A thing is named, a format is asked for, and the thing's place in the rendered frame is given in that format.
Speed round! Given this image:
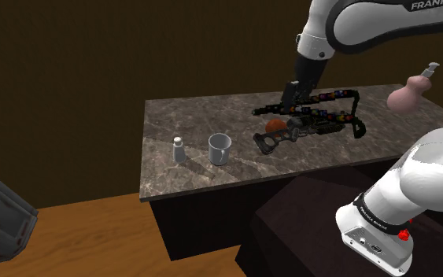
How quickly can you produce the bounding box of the grey salt shaker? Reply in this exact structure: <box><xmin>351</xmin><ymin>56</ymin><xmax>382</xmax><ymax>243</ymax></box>
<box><xmin>172</xmin><ymin>135</ymin><xmax>187</xmax><ymax>164</ymax></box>

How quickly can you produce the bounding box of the black toy crossbow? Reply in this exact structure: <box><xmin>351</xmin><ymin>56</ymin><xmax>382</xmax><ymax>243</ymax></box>
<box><xmin>251</xmin><ymin>88</ymin><xmax>367</xmax><ymax>156</ymax></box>

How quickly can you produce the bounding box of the orange ball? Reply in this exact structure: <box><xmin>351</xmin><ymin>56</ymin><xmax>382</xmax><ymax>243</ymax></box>
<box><xmin>264</xmin><ymin>118</ymin><xmax>289</xmax><ymax>135</ymax></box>

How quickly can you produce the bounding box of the grey mug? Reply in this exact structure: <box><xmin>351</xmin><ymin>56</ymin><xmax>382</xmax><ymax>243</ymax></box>
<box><xmin>208</xmin><ymin>132</ymin><xmax>233</xmax><ymax>167</ymax></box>

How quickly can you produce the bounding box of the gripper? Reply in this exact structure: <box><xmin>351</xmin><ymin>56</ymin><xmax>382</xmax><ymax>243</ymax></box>
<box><xmin>281</xmin><ymin>52</ymin><xmax>329</xmax><ymax>113</ymax></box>

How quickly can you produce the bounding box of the pink soap dispenser bottle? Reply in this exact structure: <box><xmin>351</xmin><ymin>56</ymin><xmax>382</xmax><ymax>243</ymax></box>
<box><xmin>386</xmin><ymin>61</ymin><xmax>441</xmax><ymax>114</ymax></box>

